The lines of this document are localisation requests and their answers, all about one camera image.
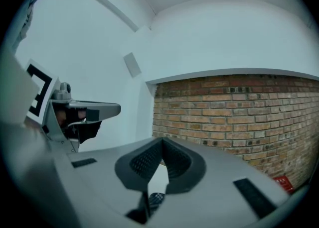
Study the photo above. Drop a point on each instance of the person's left hand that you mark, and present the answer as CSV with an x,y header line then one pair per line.
x,y
61,120

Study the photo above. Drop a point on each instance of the red fire extinguisher box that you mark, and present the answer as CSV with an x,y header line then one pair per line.
x,y
284,184

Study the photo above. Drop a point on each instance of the white table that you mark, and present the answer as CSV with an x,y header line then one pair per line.
x,y
159,177

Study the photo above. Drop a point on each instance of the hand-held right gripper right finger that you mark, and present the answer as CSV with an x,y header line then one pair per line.
x,y
214,202

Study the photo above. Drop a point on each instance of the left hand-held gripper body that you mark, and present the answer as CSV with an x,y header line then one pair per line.
x,y
54,112

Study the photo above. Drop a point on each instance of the person's left forearm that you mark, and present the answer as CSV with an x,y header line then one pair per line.
x,y
33,125

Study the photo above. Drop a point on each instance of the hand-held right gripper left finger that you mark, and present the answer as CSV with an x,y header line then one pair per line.
x,y
104,184

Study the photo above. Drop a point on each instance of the white square wall panel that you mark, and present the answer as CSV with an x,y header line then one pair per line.
x,y
132,64

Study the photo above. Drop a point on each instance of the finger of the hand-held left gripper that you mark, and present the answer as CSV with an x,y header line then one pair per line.
x,y
107,111

